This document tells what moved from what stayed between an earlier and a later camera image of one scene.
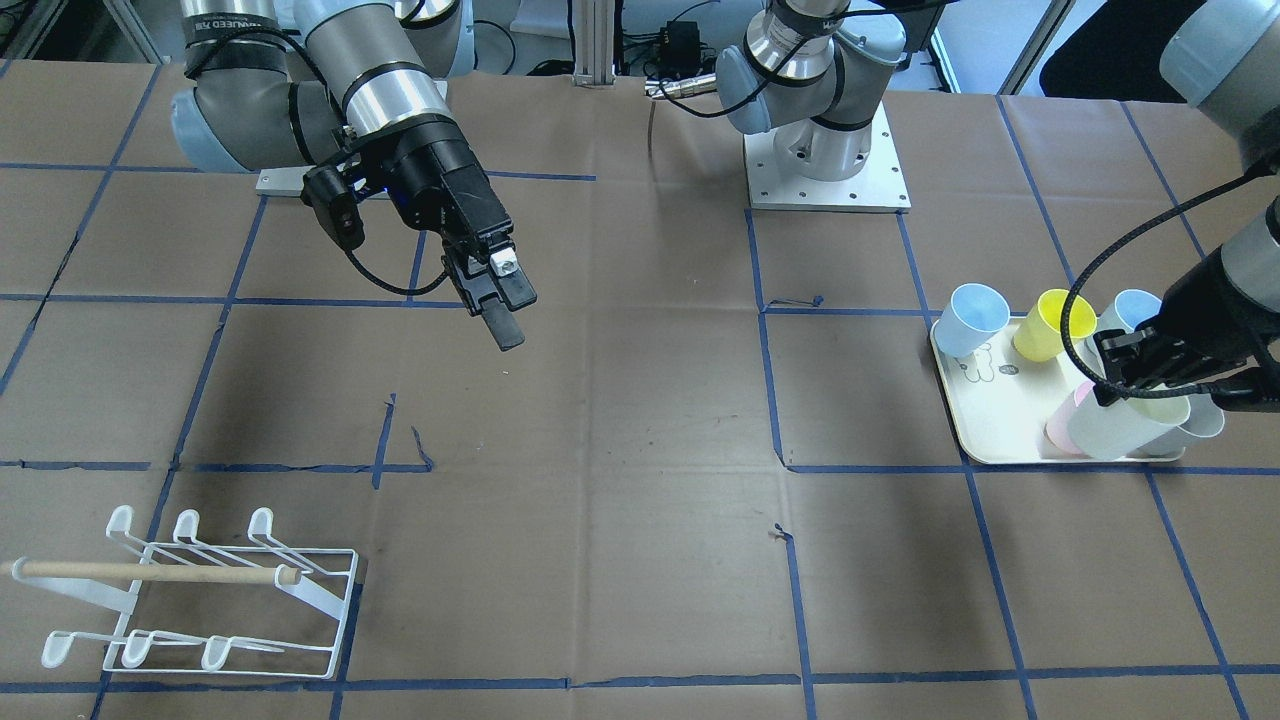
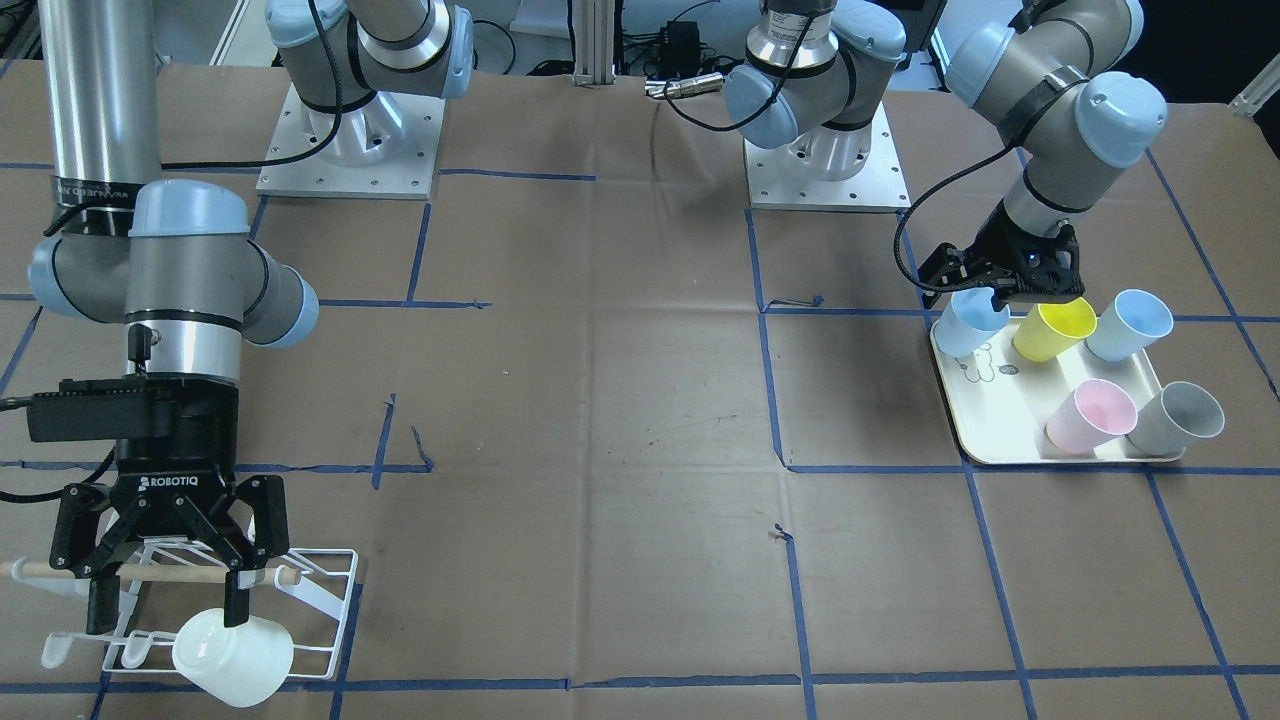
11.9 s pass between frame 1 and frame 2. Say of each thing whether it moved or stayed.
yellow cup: stayed
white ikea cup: moved
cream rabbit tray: stayed
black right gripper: moved
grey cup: stayed
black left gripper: moved
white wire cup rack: stayed
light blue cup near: stayed
